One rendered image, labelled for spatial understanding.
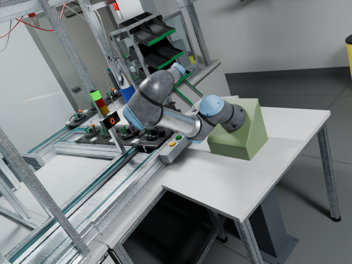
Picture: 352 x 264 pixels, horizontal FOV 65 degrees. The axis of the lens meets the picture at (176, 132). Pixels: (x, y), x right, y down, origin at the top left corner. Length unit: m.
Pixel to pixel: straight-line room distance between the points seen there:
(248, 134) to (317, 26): 3.03
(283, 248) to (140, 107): 1.49
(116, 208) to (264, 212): 0.89
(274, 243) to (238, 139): 0.82
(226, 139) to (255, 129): 0.17
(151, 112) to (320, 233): 1.57
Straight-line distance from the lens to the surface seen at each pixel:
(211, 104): 1.37
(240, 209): 1.27
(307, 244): 2.21
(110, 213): 1.50
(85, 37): 4.84
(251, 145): 1.51
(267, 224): 1.90
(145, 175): 1.61
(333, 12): 4.23
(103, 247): 1.45
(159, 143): 1.77
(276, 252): 2.11
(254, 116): 1.50
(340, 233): 2.26
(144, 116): 1.10
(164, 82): 1.09
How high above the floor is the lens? 1.73
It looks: 25 degrees down
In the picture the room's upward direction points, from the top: 23 degrees counter-clockwise
